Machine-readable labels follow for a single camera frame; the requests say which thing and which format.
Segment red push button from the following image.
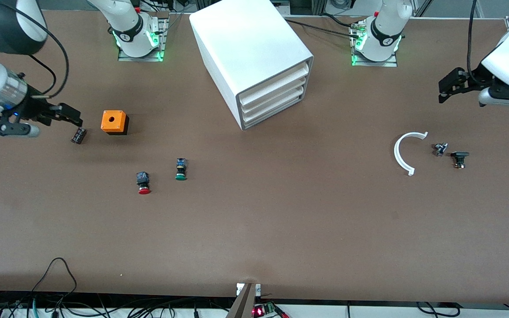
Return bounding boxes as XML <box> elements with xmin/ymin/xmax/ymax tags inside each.
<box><xmin>136</xmin><ymin>171</ymin><xmax>152</xmax><ymax>195</ymax></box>

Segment orange box with hole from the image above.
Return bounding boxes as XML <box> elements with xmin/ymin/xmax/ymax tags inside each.
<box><xmin>101</xmin><ymin>110</ymin><xmax>129</xmax><ymax>136</ymax></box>

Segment white curved plastic arc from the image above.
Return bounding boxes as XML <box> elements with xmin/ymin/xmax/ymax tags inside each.
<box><xmin>394</xmin><ymin>132</ymin><xmax>429</xmax><ymax>177</ymax></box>

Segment green circuit board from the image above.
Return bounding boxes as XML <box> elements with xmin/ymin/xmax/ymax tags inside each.
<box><xmin>252</xmin><ymin>302</ymin><xmax>289</xmax><ymax>318</ymax></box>

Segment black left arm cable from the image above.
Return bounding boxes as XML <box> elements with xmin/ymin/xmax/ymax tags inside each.
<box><xmin>467</xmin><ymin>0</ymin><xmax>479</xmax><ymax>75</ymax></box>

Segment small black switch part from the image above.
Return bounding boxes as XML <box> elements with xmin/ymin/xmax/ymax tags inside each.
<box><xmin>451</xmin><ymin>151</ymin><xmax>470</xmax><ymax>169</ymax></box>

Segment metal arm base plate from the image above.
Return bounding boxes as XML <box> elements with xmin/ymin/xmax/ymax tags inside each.
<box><xmin>350</xmin><ymin>21</ymin><xmax>399</xmax><ymax>68</ymax></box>
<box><xmin>118</xmin><ymin>18</ymin><xmax>167</xmax><ymax>62</ymax></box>

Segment black table cable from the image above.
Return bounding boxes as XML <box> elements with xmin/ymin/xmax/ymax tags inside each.
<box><xmin>283</xmin><ymin>18</ymin><xmax>361</xmax><ymax>38</ymax></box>

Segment black looped cable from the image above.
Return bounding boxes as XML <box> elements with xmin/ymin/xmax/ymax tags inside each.
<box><xmin>30</xmin><ymin>257</ymin><xmax>78</xmax><ymax>305</ymax></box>

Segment grey camera mount pole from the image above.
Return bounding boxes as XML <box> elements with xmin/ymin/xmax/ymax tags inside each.
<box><xmin>226</xmin><ymin>283</ymin><xmax>262</xmax><ymax>318</ymax></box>

